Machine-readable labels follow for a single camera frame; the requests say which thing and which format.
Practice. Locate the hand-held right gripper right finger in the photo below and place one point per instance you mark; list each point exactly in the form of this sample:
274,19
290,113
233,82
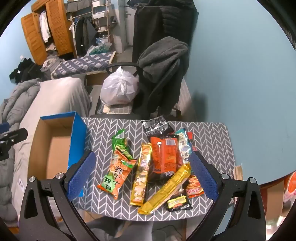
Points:
203,173

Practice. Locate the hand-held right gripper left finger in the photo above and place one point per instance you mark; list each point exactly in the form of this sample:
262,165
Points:
81,176

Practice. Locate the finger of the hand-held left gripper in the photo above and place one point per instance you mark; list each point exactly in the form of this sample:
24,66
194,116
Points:
4,127
17,135

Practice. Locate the red fries snack packet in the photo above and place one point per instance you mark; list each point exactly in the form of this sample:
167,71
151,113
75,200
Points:
194,187

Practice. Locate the orange and green snack packet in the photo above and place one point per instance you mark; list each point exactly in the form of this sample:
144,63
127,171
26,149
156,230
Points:
115,176

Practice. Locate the blue cardboard box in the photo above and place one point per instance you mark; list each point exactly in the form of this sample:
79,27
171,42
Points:
53,150

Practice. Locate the long gold snack packet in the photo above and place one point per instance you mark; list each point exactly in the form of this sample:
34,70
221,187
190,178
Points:
166,190
142,176

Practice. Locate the large red-orange snack packet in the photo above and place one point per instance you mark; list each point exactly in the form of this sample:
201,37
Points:
165,157

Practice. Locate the grey duvet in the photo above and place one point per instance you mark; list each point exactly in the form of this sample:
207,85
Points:
16,104

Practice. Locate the grey chevron tablecloth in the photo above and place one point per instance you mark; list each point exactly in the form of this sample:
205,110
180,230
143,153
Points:
212,148

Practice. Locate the teal snack packet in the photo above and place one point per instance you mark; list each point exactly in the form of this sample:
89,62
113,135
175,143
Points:
185,146

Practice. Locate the small black yellow snack packet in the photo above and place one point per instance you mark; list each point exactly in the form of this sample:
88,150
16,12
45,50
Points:
179,203

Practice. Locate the bed with grey sheet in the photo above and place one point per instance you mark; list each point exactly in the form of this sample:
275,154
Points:
53,102

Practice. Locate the pile of black clothes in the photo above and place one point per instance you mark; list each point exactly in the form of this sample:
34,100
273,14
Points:
25,70

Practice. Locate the grey hooded sweater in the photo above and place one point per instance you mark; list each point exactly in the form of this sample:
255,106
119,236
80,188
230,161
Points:
50,64

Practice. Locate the person's grey trousers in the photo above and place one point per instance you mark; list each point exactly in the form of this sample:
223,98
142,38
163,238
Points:
143,231

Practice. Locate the black office chair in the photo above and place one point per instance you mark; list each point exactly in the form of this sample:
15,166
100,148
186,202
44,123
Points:
159,92

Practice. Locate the white plastic bag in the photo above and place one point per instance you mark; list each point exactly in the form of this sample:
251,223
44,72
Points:
119,87

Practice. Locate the checked blue folding bed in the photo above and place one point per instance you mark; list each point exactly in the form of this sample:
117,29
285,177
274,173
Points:
85,63

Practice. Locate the wooden louvred wardrobe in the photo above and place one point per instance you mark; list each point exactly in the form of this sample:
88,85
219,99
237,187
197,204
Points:
56,30

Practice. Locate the clothes rack with dark garments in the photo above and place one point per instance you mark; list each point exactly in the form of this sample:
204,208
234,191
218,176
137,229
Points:
83,34

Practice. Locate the green plastic bag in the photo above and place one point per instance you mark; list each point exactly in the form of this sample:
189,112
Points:
100,47

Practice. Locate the dark grey fleece blanket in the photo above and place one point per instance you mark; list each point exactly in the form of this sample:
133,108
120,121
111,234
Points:
161,58

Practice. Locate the black hanging coat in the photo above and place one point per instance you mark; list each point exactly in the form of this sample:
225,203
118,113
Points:
159,25

